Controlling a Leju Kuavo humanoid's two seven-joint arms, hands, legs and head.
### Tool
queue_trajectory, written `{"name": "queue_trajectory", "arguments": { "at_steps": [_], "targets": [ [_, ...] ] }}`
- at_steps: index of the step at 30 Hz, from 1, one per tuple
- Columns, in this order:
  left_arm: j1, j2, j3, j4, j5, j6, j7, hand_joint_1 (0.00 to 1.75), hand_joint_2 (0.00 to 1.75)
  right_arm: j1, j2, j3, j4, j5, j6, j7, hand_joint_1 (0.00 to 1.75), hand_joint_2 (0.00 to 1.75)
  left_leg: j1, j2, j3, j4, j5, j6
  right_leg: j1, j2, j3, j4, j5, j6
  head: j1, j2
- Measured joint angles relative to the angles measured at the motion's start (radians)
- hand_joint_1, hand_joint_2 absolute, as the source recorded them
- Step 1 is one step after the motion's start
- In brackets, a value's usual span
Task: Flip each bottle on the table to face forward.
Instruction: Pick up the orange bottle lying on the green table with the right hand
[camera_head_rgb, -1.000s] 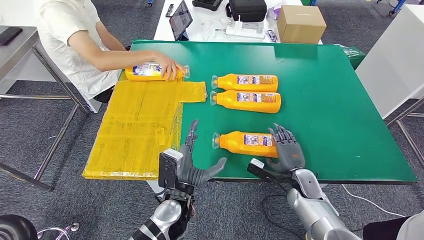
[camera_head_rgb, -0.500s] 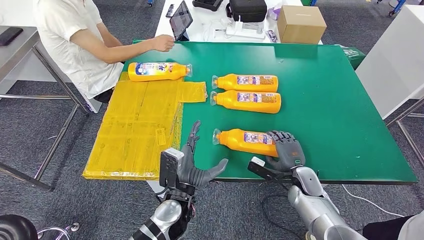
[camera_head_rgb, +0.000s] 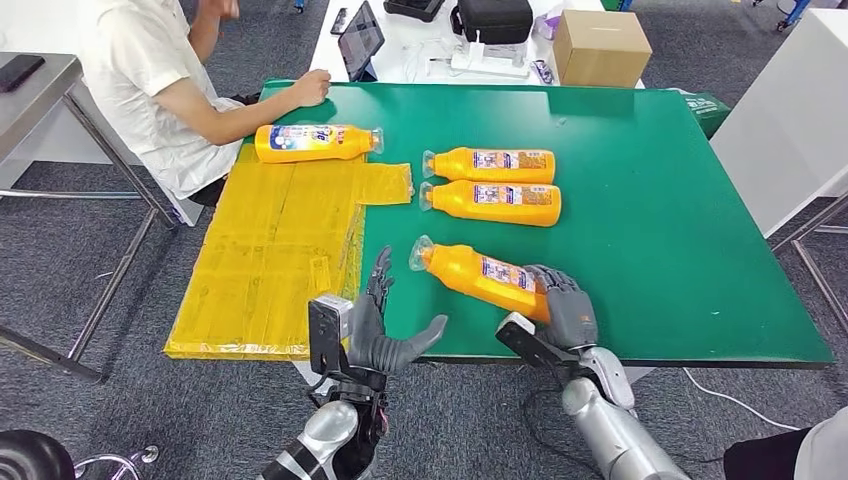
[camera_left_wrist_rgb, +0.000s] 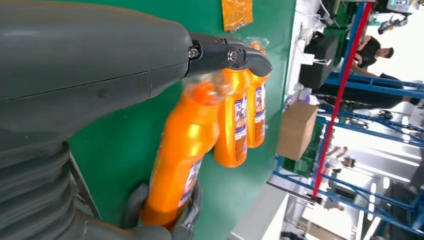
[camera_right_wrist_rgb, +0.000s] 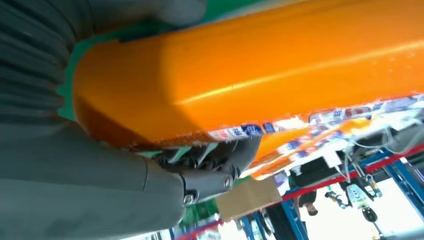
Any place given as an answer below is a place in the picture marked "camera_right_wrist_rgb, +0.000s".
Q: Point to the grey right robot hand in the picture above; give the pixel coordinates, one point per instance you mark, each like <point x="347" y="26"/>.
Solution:
<point x="82" y="192"/>

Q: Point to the brown cardboard box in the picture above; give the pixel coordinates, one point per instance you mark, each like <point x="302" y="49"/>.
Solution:
<point x="248" y="198"/>

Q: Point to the black carry case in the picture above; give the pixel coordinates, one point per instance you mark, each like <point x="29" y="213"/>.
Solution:
<point x="314" y="172"/>

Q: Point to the red bar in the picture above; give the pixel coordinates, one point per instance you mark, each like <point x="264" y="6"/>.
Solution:
<point x="318" y="187"/>

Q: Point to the blue metal frame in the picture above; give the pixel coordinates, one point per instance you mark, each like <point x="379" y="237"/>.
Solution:
<point x="293" y="218"/>

